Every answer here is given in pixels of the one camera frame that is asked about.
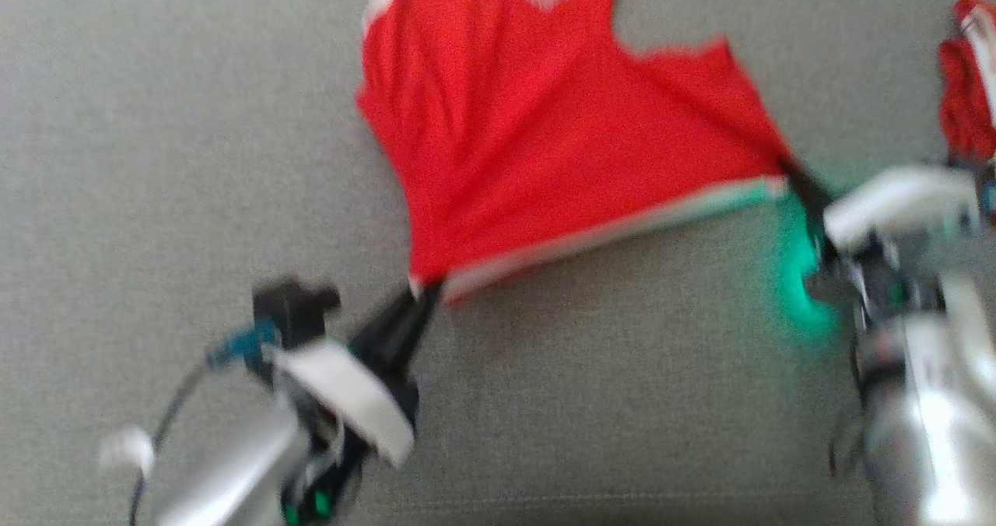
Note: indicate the red jersey with white sleeves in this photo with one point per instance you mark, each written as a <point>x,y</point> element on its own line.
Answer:
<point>965,82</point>

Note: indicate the red mesh shorts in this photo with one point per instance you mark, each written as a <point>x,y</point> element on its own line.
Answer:
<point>545,137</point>

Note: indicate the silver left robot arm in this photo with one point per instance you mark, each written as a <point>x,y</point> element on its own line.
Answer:
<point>226,479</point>

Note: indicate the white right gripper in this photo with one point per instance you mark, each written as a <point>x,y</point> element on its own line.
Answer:
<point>895,199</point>

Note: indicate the large grey sofa seat cushion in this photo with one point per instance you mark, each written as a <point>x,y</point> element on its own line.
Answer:
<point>156,121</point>

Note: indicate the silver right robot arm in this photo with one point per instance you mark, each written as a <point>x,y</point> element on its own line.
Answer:
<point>926,409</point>

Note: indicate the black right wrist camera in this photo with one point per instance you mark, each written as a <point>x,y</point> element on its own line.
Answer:
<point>988,191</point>

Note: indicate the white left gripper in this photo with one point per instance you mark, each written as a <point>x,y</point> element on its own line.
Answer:
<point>350,398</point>

